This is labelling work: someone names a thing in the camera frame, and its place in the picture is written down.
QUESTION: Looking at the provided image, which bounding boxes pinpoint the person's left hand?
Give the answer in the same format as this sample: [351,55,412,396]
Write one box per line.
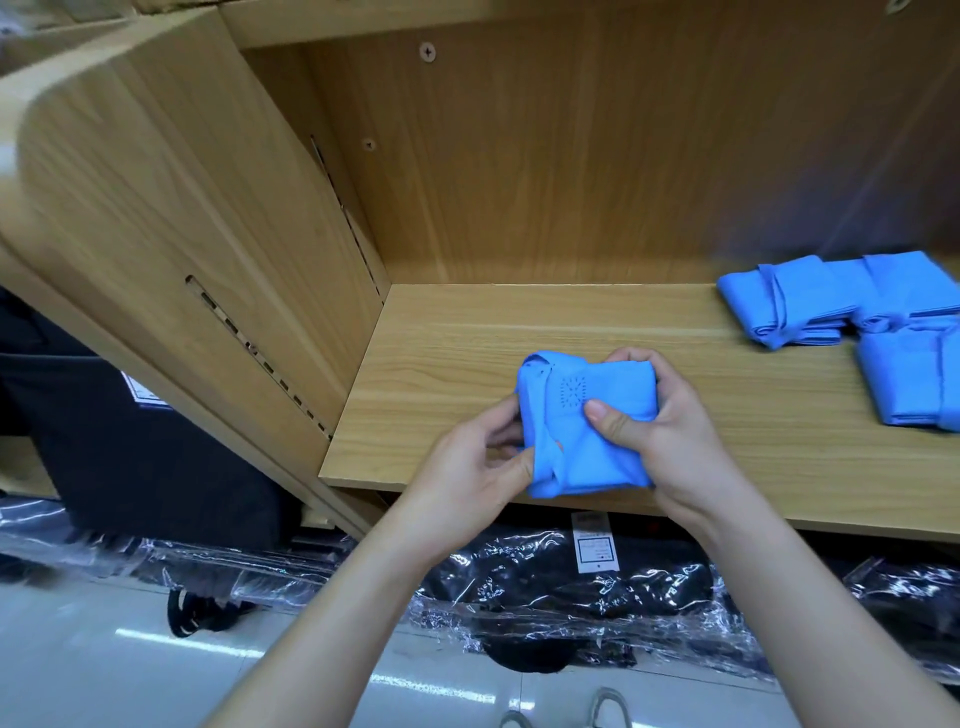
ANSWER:
[390,393,537,569]

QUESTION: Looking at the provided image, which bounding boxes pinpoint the person's right hand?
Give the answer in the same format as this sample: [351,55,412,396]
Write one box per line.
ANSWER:
[582,348,755,537]

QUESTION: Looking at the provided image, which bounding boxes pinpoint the light blue non-woven bag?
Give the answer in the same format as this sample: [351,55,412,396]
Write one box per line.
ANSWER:
[855,318,960,434]
[715,253,882,353]
[858,249,960,336]
[516,351,663,501]

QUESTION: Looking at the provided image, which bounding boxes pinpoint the wooden shelf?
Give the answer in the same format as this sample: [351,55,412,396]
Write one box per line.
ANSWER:
[0,0,960,545]

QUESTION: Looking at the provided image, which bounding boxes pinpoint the person's left forearm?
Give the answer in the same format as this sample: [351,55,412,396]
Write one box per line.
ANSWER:
[202,525,467,728]

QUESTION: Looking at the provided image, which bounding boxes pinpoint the person's right forearm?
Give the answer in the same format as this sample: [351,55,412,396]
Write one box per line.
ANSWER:
[693,492,960,728]

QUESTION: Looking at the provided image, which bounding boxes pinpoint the person's right shoe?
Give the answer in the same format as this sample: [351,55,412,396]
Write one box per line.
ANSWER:
[585,687,636,728]

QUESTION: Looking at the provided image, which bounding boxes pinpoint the dark unwrapped bags group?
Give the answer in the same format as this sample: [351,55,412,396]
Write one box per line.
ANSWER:
[0,288,305,554]

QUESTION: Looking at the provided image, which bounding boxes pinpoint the white paper tag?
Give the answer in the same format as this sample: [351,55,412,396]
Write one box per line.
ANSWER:
[570,511,623,576]

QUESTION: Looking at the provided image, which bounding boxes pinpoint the black plastic-wrapped bag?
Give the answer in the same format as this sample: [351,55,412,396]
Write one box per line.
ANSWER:
[735,543,960,684]
[0,492,422,639]

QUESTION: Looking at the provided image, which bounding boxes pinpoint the white blue-edged label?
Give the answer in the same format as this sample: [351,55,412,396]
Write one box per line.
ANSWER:
[120,373,176,414]

